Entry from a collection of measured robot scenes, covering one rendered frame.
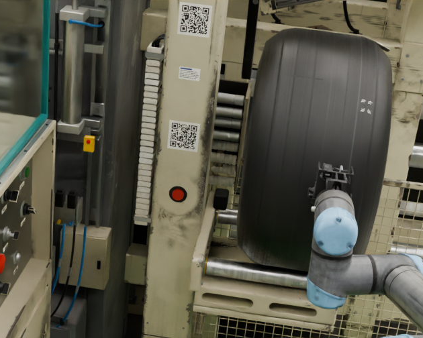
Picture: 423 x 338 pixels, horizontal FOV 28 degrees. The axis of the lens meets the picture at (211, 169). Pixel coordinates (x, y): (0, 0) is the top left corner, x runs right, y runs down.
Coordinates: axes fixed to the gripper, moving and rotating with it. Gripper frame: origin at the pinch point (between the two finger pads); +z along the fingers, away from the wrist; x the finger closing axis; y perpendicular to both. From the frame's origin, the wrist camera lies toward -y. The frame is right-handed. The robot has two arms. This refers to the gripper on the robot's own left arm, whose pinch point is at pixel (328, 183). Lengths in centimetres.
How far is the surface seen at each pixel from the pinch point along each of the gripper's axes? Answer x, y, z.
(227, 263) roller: 19.6, -31.2, 18.8
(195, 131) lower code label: 31.8, 0.8, 21.9
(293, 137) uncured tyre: 8.8, 8.3, 3.0
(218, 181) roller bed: 27, -26, 65
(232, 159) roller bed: 24, -18, 64
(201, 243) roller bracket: 27.1, -28.1, 21.4
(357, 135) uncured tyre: -4.7, 10.4, 3.9
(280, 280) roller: 6.1, -33.1, 17.8
